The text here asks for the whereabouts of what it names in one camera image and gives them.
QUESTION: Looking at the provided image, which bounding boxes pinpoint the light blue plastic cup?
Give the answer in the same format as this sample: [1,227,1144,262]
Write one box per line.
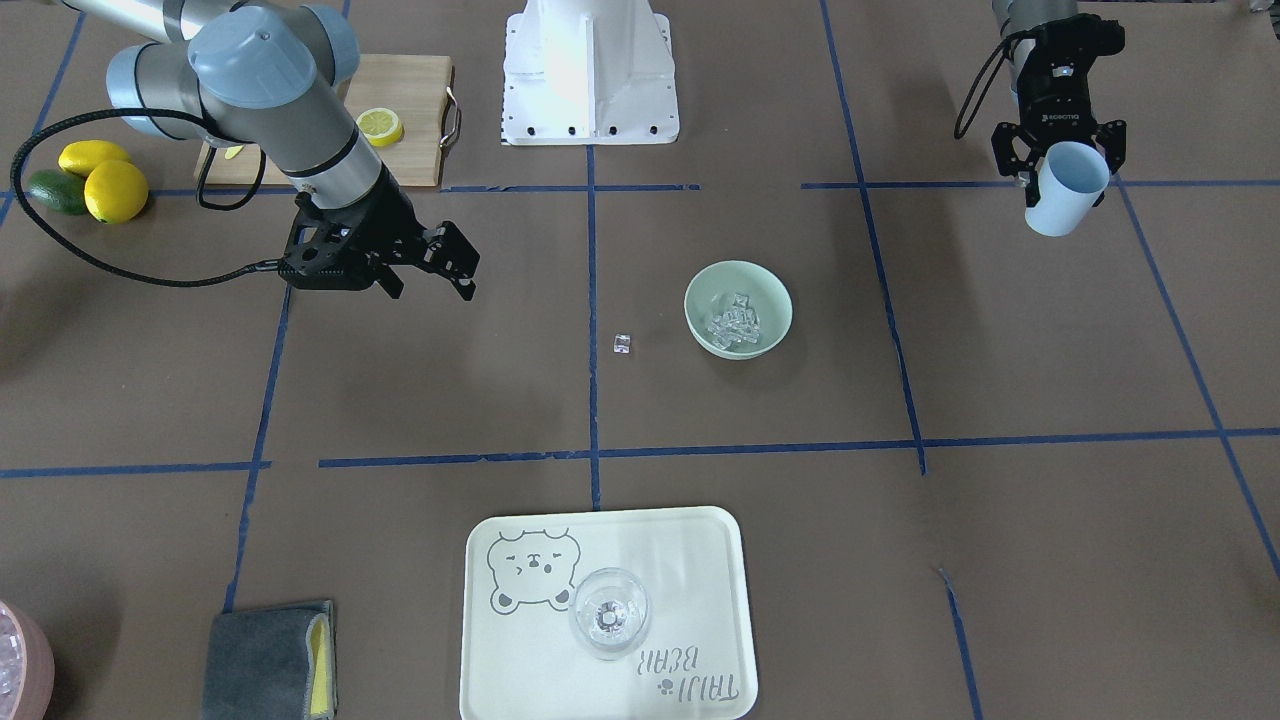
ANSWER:
[1024,141,1111,237]

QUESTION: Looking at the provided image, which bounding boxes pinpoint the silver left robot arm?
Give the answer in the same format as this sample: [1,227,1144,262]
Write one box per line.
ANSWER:
[992,1,1128,208]

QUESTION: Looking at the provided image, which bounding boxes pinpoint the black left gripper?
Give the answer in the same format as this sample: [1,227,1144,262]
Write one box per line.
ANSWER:
[991,14,1128,191]

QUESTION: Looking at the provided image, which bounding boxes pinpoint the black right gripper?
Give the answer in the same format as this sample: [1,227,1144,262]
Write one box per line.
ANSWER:
[276,182,480,302]

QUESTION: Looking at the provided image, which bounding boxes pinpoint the yellow sponge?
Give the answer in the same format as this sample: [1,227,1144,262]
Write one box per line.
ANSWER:
[303,614,337,719]

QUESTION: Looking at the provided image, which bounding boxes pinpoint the clear wine glass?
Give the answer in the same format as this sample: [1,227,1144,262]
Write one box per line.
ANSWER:
[570,568,652,661]

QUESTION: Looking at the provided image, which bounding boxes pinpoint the wooden cutting board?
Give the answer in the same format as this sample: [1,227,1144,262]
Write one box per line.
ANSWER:
[195,54,456,190]

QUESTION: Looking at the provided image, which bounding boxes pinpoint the ice cubes in green bowl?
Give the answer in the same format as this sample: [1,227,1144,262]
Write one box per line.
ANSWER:
[707,292,762,350]

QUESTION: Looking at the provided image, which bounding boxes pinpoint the cream bear tray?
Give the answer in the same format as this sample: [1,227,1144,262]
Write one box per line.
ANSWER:
[460,506,759,719]

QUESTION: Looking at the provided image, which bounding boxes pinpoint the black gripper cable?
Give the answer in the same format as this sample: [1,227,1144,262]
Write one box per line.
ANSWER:
[9,108,301,291]

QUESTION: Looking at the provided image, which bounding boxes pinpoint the ice cubes in pink bowl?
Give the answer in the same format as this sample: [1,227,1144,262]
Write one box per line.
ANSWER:
[1,612,22,705]

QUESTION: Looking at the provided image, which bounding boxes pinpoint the whole yellow lemon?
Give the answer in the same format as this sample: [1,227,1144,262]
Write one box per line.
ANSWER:
[84,161,150,225]

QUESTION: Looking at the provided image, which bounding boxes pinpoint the grey folded cloth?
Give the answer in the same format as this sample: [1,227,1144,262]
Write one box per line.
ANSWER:
[200,600,338,719]

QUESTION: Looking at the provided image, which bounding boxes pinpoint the pink bowl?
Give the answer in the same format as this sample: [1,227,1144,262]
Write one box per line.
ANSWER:
[1,601,55,719]

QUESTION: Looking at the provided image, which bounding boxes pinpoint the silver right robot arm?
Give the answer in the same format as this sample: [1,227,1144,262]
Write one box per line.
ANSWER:
[70,1,480,300]

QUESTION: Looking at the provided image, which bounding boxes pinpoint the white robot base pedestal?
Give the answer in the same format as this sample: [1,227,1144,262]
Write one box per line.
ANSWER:
[500,1,681,146]

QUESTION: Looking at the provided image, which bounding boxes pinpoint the green bowl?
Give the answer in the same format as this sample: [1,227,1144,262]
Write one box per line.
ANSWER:
[684,260,794,360]

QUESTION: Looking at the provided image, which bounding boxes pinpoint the lemon half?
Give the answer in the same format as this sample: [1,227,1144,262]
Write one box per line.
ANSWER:
[356,108,404,149]

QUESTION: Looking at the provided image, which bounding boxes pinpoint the green lime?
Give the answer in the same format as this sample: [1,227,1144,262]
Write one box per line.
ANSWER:
[27,169,90,217]

